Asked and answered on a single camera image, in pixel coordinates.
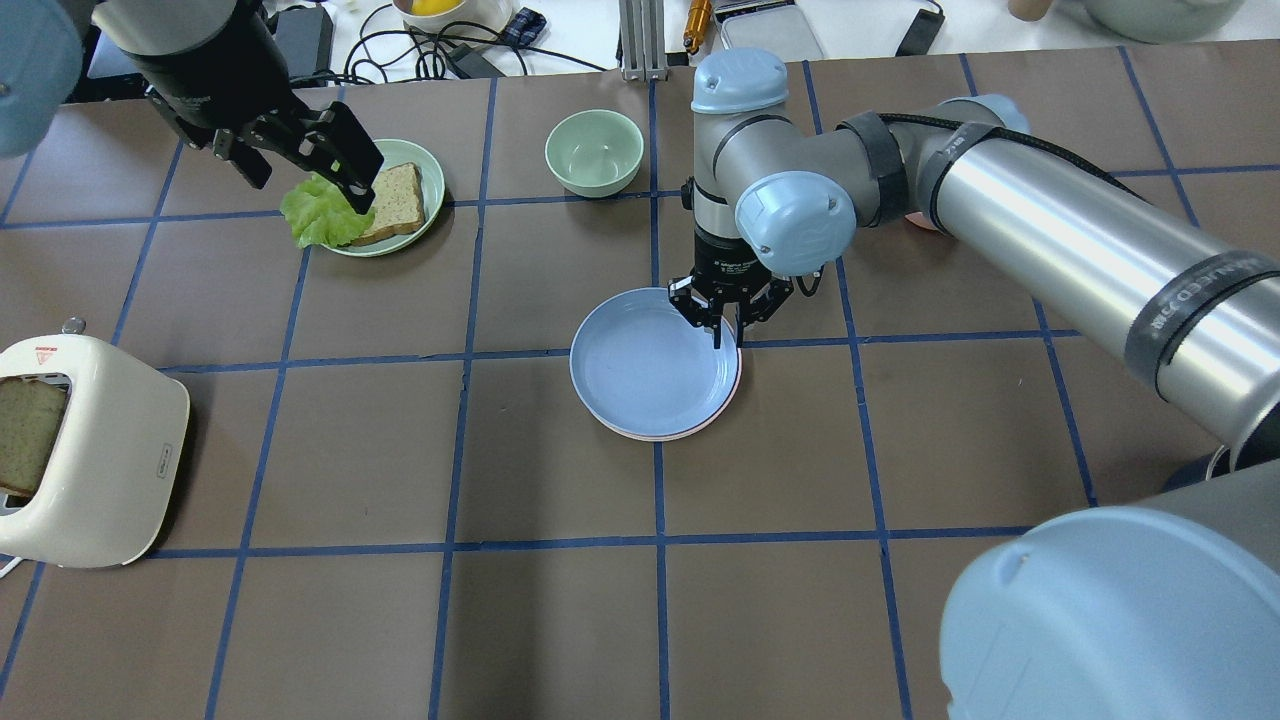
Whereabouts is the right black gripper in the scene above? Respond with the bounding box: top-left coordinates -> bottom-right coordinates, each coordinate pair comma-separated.
667,228 -> 796,350

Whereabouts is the beige bowl with toys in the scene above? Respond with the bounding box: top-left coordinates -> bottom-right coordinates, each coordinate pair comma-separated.
392,1 -> 516,38

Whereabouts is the mint green bowl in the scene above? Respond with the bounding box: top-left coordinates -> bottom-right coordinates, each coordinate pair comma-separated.
544,109 -> 645,199

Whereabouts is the pink plate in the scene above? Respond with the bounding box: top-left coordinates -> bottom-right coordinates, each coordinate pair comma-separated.
570,340 -> 742,441

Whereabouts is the toast slice in toaster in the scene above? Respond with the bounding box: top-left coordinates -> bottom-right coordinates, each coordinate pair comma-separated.
1,378 -> 69,497

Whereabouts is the aluminium frame post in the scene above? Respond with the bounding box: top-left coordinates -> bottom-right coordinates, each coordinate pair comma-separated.
618,0 -> 668,82

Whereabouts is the pink bowl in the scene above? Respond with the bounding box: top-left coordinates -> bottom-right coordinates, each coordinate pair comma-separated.
904,211 -> 946,233

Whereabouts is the green lettuce leaf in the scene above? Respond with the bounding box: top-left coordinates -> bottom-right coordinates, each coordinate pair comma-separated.
279,172 -> 376,249

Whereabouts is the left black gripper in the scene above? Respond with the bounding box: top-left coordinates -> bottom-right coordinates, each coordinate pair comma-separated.
131,10 -> 383,215

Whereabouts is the blue plate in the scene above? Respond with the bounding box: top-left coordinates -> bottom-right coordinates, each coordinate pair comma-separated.
570,287 -> 742,442

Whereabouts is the green plate with food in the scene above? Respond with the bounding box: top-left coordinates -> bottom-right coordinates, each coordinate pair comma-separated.
329,138 -> 445,258

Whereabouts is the white toaster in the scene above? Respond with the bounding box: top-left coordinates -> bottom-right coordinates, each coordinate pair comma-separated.
1,334 -> 191,568

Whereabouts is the bread slice on plate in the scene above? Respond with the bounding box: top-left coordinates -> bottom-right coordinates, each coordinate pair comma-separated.
349,161 -> 426,247

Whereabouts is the dark blue saucepan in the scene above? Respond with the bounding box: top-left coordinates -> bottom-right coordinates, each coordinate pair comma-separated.
1160,446 -> 1231,493

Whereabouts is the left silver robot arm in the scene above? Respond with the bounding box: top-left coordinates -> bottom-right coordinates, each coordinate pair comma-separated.
1,1 -> 383,214

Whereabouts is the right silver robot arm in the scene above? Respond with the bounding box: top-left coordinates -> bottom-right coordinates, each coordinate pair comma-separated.
669,47 -> 1279,719

